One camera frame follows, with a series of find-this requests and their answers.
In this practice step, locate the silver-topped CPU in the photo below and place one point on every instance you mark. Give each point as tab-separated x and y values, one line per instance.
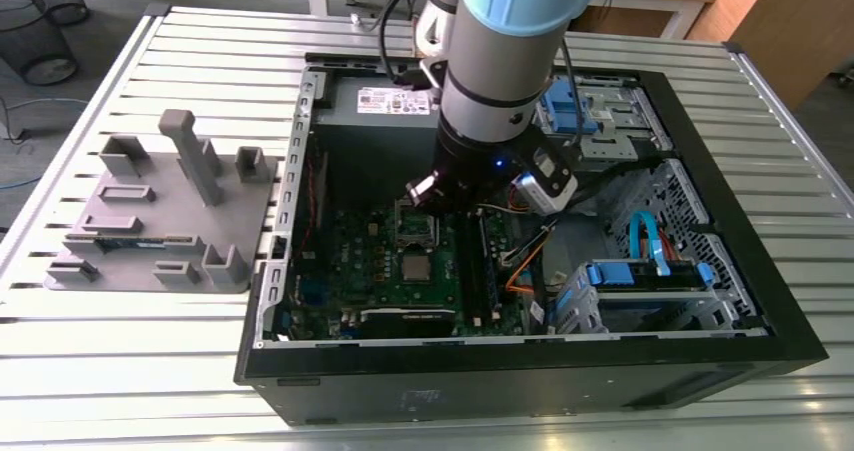
417	268

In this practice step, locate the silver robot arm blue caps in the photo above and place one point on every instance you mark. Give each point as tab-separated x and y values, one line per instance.
494	86

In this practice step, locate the CPU socket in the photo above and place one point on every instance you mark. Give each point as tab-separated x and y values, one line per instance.
438	270

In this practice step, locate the grey power supply unit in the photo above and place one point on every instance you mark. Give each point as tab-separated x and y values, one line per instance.
374	146

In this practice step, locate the black RAM slot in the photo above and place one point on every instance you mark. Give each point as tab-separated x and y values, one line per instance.
466	271
473	271
482	271

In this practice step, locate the blue plastic drive carrier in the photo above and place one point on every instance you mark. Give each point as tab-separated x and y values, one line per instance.
570	98
587	123

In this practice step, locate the silver optical drive cage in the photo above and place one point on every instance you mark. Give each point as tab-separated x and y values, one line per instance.
614	151

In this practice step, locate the green Dell motherboard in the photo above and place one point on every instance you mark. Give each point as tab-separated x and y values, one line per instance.
374	291

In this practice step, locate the black disk in blue carrier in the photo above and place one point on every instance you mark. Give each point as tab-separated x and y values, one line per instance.
610	275

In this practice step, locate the blue plastic cage latch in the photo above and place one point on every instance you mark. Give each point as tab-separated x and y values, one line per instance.
567	306

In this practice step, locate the black Nvidia graphics card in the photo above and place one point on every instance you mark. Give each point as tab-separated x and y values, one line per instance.
407	321

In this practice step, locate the silver disk bay cage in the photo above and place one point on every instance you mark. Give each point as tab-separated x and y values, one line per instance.
668	296

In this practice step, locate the black PC case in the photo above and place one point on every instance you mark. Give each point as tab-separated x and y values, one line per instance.
467	391

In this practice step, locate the grey plastic parts rack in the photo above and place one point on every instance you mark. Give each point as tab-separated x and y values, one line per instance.
174	231

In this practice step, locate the RAM stick with gold contacts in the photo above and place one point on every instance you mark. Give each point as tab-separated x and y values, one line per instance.
130	246

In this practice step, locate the wooden cabinet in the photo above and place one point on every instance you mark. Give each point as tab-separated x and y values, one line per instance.
801	31

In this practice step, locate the small black mesh bin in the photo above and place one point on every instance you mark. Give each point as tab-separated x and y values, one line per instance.
67	13

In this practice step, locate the large black mesh bin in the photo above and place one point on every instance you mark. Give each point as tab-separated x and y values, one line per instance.
34	36

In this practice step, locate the silver camera on black mount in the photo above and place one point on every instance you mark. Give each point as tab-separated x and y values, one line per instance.
534	196

